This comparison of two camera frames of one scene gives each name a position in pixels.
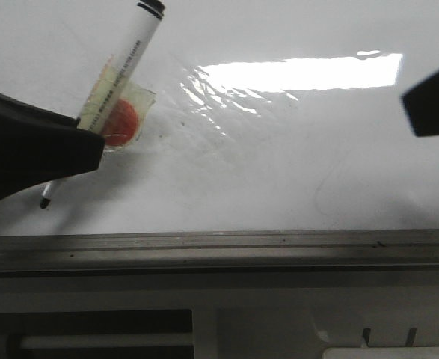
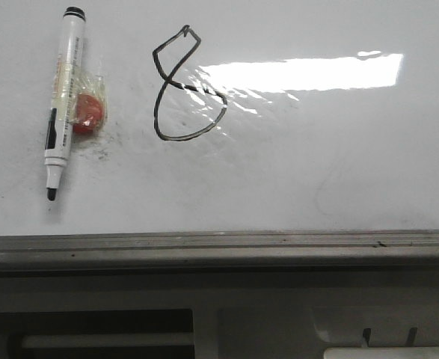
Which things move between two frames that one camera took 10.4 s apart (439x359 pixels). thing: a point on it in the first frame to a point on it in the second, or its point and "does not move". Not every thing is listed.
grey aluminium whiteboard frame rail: (289, 252) does not move
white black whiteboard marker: (114, 81) to (60, 134)
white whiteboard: (268, 115) does not move
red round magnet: (122, 123) to (89, 114)
